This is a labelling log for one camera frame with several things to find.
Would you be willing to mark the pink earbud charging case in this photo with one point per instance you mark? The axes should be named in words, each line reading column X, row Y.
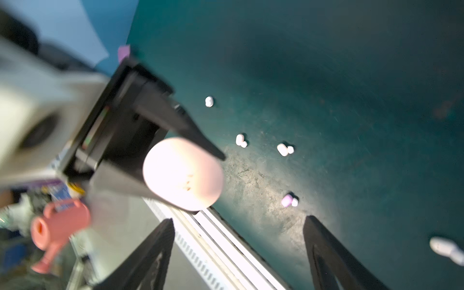
column 183, row 174

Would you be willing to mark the white earbud right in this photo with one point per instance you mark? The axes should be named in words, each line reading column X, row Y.
column 447, row 248

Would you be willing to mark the purple earbud right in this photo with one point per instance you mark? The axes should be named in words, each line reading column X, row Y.
column 289, row 200

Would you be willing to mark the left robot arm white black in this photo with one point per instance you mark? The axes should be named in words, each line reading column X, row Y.
column 46, row 97

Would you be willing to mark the white earbud left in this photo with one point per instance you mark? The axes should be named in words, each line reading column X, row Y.
column 209, row 101

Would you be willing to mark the white earbud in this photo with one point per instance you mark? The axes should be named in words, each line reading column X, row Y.
column 447, row 248
column 209, row 101

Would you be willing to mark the pink earbud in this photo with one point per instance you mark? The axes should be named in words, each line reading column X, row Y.
column 241, row 141
column 285, row 150

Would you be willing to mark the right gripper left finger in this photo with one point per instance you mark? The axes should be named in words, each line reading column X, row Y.
column 146, row 268

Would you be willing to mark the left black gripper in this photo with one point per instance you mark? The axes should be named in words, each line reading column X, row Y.
column 122, row 127

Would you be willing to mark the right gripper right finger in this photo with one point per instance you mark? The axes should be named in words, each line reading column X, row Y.
column 333, row 267

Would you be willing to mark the pink watering can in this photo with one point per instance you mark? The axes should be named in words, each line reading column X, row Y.
column 52, row 231

